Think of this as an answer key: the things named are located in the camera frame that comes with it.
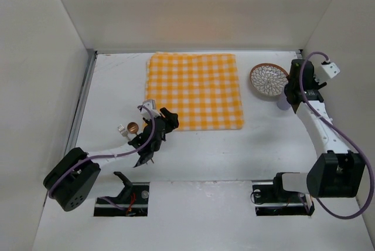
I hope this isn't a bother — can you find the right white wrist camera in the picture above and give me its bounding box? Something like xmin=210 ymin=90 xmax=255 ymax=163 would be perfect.
xmin=315 ymin=61 xmax=340 ymax=82

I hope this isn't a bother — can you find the copper spoon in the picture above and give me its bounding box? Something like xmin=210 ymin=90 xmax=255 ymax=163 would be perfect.
xmin=126 ymin=121 xmax=155 ymax=164

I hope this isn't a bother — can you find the base mount plate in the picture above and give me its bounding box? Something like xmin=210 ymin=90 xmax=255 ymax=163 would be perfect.
xmin=93 ymin=183 xmax=150 ymax=218
xmin=250 ymin=181 xmax=315 ymax=216

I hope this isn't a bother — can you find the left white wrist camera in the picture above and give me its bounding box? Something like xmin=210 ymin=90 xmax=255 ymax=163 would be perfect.
xmin=138 ymin=99 xmax=160 ymax=120

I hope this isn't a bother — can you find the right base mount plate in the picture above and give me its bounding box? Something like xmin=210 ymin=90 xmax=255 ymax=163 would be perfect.
xmin=250 ymin=181 xmax=315 ymax=216

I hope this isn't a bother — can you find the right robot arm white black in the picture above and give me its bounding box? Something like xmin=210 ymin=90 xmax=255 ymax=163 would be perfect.
xmin=274 ymin=59 xmax=365 ymax=198

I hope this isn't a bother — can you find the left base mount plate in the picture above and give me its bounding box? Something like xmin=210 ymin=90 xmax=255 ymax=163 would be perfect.
xmin=93 ymin=183 xmax=150 ymax=218

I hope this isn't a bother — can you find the yellow white checkered cloth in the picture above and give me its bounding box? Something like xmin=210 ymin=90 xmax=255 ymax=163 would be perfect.
xmin=145 ymin=52 xmax=244 ymax=131

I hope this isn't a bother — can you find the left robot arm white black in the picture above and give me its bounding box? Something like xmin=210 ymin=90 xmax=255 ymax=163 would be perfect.
xmin=43 ymin=100 xmax=179 ymax=212

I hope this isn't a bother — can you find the silver copper fork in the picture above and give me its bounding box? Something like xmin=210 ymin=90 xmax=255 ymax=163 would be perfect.
xmin=117 ymin=124 xmax=131 ymax=141

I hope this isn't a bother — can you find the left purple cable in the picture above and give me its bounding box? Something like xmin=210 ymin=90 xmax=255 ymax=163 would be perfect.
xmin=48 ymin=104 xmax=156 ymax=211

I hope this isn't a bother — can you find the purple cable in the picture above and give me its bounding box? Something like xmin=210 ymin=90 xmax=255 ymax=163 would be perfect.
xmin=48 ymin=104 xmax=156 ymax=211
xmin=297 ymin=52 xmax=375 ymax=220

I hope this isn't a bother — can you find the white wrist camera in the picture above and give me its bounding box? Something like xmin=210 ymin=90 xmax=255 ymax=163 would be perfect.
xmin=315 ymin=61 xmax=340 ymax=82
xmin=138 ymin=99 xmax=160 ymax=120

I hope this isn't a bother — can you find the lavender cup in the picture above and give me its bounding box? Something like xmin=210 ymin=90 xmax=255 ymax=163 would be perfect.
xmin=277 ymin=93 xmax=291 ymax=111

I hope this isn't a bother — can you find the floral patterned plate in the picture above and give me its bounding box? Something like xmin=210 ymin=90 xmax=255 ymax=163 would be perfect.
xmin=249 ymin=63 xmax=288 ymax=97

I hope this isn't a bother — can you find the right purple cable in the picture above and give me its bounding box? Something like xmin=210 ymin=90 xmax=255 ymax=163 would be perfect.
xmin=297 ymin=52 xmax=375 ymax=220

